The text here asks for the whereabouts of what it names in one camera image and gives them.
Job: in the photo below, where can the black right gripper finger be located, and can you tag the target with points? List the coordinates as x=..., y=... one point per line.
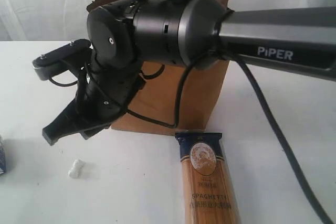
x=88, y=130
x=66, y=123

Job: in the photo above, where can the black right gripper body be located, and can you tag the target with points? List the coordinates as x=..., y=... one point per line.
x=103, y=94

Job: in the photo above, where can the white pebble candy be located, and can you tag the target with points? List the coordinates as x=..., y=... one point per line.
x=78, y=164
x=74, y=172

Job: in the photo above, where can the brown paper shopping bag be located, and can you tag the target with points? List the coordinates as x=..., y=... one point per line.
x=183, y=98

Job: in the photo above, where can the blue white milk carton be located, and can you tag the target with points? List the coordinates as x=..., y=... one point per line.
x=2, y=158

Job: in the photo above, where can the spaghetti packet dark blue top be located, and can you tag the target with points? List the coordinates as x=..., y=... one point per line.
x=207, y=186

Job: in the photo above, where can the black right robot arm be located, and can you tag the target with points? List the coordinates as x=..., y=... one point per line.
x=294, y=40

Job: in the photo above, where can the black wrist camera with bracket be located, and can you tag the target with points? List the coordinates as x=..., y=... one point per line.
x=70, y=57

